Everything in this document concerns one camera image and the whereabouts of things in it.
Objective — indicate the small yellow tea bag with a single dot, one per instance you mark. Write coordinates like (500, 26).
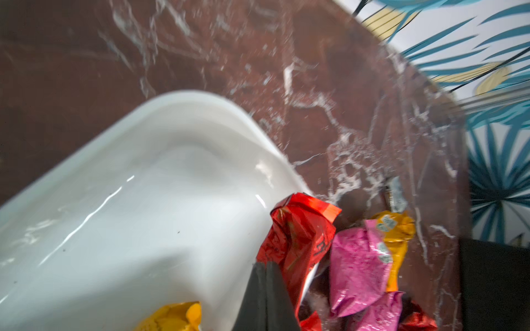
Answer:
(397, 231)

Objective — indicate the red tea bag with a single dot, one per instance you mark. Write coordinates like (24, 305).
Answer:
(300, 236)
(311, 323)
(416, 319)

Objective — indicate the yellow black toolbox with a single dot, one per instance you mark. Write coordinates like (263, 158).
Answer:
(494, 280)

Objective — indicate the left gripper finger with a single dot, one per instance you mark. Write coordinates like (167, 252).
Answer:
(266, 304)

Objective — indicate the pink tea bag large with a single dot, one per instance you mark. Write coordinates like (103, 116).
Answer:
(383, 315)

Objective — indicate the white plastic storage box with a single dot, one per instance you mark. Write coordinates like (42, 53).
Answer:
(169, 205)

